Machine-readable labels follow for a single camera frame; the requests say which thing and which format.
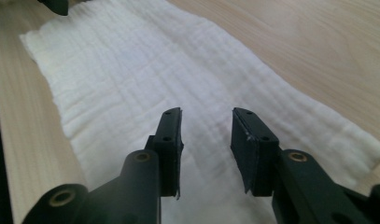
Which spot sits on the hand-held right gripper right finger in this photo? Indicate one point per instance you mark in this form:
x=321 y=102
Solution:
x=254 y=155

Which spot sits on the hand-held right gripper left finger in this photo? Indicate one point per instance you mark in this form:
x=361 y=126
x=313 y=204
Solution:
x=169 y=146

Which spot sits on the pale cotton cloth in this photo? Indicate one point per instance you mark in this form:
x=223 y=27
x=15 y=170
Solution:
x=147 y=68

